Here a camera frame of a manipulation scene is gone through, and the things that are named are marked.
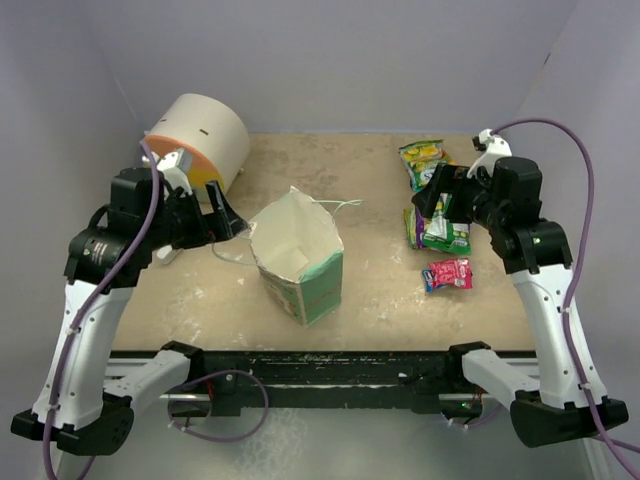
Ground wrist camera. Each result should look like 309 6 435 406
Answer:
153 148 193 195
467 129 512 178

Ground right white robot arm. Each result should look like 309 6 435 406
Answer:
412 157 629 448

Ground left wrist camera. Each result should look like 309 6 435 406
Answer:
153 148 193 195

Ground white cylinder orange rim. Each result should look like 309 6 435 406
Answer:
145 93 250 203

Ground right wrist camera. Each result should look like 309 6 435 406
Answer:
467 129 512 178

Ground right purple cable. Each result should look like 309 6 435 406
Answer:
492 117 640 469

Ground green spring tea candy bag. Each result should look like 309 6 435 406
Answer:
423 194 472 255

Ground purple berry Fox's candy bag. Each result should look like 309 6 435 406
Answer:
413 208 429 249

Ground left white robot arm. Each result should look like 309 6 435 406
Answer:
11 167 248 457

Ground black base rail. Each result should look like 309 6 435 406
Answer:
172 351 490 416

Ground green floral paper bag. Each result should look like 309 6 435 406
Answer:
210 185 364 328

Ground green Fox's candy bag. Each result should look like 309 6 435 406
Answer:
403 207 418 250
398 139 454 192

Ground small white flat bar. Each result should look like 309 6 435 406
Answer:
155 245 181 265

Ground purple cable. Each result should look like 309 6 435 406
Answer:
492 117 640 469
41 139 164 480

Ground blue M&M's candy bag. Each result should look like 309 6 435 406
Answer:
422 269 434 293

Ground pink red candy bag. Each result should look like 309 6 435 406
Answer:
429 258 473 290

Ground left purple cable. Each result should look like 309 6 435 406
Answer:
41 139 164 480

